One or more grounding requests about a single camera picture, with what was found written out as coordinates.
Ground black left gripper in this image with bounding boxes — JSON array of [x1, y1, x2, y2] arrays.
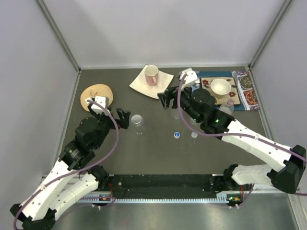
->
[[89, 104, 130, 149]]

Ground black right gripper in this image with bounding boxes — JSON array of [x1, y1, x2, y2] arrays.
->
[[157, 82, 202, 124]]

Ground clear bottle with blue cap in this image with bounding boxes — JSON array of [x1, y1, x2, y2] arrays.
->
[[171, 108, 182, 120]]

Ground short clear capped bottle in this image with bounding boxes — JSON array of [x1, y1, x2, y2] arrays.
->
[[130, 115, 146, 136]]

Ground blue and white bottle cap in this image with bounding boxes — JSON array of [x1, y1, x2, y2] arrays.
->
[[174, 132, 180, 139]]

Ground clear bottle with red label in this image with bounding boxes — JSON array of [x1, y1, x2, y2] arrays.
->
[[219, 98, 235, 115]]

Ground clear bottle with white cap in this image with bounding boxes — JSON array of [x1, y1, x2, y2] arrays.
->
[[189, 117, 199, 126]]

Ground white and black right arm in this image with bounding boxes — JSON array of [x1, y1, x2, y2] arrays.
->
[[158, 87, 307, 194]]

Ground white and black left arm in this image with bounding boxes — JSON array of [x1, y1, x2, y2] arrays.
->
[[10, 108, 130, 230]]

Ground white square plate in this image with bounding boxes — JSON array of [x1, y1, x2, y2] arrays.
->
[[129, 65, 174, 99]]

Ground pink ceramic mug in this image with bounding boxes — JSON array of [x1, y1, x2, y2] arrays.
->
[[144, 65, 159, 86]]

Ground blue patterned placemat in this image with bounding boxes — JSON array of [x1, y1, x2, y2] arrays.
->
[[192, 71, 241, 111]]

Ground beige oval painted plate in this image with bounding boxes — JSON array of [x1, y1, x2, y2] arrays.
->
[[80, 84, 114, 112]]

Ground white ceramic bowl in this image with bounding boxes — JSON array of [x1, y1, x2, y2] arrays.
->
[[210, 79, 232, 96]]

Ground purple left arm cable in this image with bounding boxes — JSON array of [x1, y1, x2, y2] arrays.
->
[[13, 100, 120, 230]]

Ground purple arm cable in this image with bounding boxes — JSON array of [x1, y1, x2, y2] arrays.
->
[[13, 100, 120, 230], [177, 73, 307, 208]]

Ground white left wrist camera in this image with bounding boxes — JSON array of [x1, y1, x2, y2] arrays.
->
[[85, 96, 109, 115]]

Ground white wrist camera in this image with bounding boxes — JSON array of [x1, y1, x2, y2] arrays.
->
[[85, 96, 109, 115], [178, 68, 198, 90]]

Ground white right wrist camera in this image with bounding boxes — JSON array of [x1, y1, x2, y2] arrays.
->
[[178, 68, 198, 90]]

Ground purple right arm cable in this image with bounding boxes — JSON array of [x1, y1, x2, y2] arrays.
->
[[177, 73, 307, 208]]

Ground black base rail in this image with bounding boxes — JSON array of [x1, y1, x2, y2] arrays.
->
[[109, 174, 241, 198]]

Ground left metal frame post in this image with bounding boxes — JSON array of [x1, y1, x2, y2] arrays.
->
[[35, 0, 81, 72]]

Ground metal frame post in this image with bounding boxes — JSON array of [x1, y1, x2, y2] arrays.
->
[[35, 0, 81, 72], [248, 0, 293, 70]]

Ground grey slotted cable duct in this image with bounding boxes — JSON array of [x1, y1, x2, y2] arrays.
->
[[77, 191, 243, 204]]

